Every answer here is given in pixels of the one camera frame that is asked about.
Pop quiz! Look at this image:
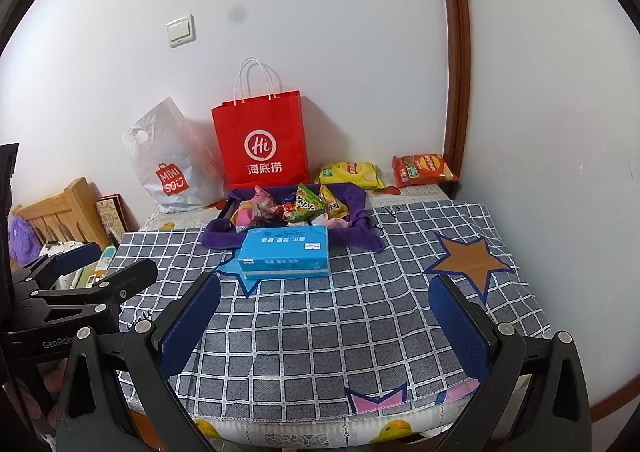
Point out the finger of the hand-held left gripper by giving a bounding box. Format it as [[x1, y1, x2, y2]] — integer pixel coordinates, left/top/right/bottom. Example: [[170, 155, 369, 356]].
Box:
[[30, 258, 160, 323], [12, 241, 102, 293]]

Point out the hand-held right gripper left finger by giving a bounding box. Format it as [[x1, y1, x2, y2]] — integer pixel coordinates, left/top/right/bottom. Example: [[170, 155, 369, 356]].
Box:
[[55, 272, 223, 452]]

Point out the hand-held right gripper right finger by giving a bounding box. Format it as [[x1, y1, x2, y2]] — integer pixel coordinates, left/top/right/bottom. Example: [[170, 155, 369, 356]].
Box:
[[427, 273, 593, 452]]

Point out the pink snack packet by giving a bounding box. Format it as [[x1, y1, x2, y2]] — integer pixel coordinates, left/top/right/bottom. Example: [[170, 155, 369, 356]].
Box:
[[247, 185, 273, 220]]

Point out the person's left hand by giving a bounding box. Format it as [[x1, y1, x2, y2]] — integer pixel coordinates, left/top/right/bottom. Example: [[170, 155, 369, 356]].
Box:
[[40, 358, 71, 388]]

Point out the white green box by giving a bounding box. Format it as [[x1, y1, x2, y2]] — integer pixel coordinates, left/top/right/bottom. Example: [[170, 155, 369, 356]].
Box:
[[42, 241, 120, 290]]

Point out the wooden slatted headboard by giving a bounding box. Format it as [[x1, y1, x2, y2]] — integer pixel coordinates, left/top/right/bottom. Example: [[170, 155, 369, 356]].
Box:
[[12, 177, 111, 253]]

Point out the patterned book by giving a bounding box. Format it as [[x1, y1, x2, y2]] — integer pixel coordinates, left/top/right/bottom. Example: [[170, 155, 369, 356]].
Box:
[[95, 194, 127, 249]]

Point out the purple plush toy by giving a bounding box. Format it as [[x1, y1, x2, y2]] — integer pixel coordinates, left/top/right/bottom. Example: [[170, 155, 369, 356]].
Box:
[[9, 217, 43, 268]]

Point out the grey checked tablecloth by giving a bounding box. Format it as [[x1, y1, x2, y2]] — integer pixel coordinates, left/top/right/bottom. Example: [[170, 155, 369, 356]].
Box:
[[107, 199, 551, 423]]

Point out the blue tissue pack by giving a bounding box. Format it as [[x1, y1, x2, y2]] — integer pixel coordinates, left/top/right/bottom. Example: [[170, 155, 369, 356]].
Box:
[[236, 225, 330, 280]]

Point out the white plastic bag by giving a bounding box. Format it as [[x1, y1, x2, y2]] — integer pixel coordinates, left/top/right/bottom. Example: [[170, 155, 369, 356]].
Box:
[[122, 97, 226, 214]]

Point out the purple cloth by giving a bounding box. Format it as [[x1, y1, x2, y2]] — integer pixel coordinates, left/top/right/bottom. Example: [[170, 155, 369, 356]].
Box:
[[202, 183, 385, 253]]

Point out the orange chip bag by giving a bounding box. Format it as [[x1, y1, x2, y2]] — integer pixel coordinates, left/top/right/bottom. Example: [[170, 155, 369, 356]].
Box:
[[391, 153, 460, 189]]

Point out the green snack packet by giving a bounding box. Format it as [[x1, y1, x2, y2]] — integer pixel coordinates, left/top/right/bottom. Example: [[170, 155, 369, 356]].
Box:
[[291, 183, 326, 223]]

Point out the white fruit print table cover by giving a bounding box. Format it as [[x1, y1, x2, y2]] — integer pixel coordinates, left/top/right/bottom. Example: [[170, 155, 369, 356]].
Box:
[[127, 182, 531, 448]]

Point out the yellow snack packet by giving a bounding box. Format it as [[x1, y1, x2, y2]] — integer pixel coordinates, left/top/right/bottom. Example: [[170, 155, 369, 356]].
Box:
[[319, 185, 348, 220]]

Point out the yellow chip bag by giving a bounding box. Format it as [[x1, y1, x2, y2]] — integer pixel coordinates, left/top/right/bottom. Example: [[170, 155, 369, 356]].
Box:
[[315, 160, 385, 191]]

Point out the red paper bag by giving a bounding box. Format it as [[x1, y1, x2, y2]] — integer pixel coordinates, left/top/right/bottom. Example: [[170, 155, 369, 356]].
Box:
[[211, 57, 310, 190]]

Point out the white light switch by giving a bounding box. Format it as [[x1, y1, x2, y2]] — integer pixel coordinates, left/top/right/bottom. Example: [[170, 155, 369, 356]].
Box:
[[166, 14, 197, 48]]

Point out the brown wooden door frame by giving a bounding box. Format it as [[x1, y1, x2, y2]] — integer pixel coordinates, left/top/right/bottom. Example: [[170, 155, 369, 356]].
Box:
[[434, 0, 473, 200]]

